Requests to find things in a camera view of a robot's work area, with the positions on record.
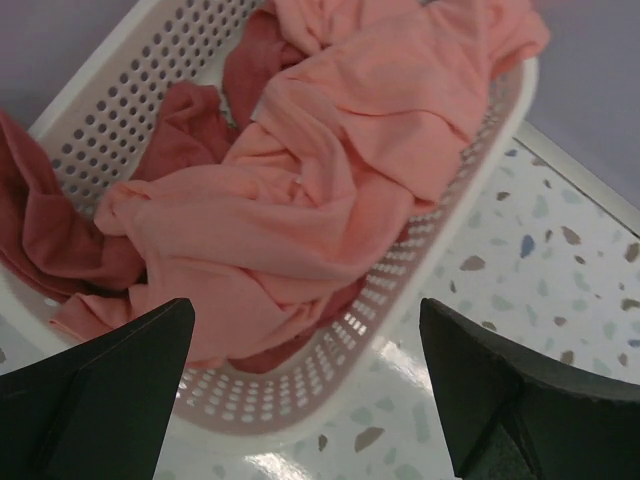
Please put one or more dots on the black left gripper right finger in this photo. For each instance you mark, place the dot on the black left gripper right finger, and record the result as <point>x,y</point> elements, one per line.
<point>509,412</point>

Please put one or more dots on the salmon pink t shirt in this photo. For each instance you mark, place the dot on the salmon pink t shirt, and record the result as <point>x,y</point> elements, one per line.
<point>342,149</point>

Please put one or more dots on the white perforated plastic basket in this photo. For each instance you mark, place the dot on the white perforated plastic basket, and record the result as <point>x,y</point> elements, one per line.
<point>350,320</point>

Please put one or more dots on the dark red t shirt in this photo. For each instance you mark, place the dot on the dark red t shirt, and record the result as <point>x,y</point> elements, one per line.
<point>99,277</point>

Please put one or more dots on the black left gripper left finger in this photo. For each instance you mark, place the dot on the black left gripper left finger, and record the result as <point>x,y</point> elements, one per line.
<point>99,410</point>

